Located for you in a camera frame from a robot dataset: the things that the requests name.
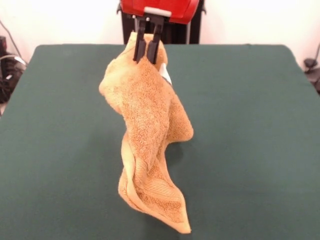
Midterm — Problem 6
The black equipment stack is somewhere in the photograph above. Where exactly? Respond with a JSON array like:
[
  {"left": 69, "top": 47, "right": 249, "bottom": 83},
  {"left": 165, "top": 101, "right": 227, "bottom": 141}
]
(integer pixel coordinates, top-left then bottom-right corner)
[{"left": 0, "top": 36, "right": 27, "bottom": 104}]

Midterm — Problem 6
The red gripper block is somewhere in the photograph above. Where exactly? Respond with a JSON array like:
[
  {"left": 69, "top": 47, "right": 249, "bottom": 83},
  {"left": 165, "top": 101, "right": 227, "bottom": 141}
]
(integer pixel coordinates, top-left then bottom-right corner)
[{"left": 119, "top": 0, "right": 200, "bottom": 65}]

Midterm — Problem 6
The tan terry towel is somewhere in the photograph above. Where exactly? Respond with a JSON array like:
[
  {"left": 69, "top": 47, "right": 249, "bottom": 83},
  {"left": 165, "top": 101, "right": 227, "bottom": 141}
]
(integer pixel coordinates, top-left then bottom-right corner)
[{"left": 98, "top": 31, "right": 195, "bottom": 235}]

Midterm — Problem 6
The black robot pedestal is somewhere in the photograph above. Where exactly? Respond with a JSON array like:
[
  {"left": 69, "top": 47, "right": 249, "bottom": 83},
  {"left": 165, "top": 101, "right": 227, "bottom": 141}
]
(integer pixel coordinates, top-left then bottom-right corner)
[{"left": 116, "top": 0, "right": 207, "bottom": 45}]

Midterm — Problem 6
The dark green table cloth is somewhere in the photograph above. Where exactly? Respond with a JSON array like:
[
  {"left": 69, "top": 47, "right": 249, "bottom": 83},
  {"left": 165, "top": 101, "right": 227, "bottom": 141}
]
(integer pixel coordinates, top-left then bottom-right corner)
[{"left": 0, "top": 43, "right": 320, "bottom": 240}]

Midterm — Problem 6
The black floor stand base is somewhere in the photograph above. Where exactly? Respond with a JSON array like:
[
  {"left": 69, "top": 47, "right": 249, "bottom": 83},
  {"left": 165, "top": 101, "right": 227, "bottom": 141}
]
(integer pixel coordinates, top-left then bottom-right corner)
[{"left": 303, "top": 58, "right": 320, "bottom": 95}]

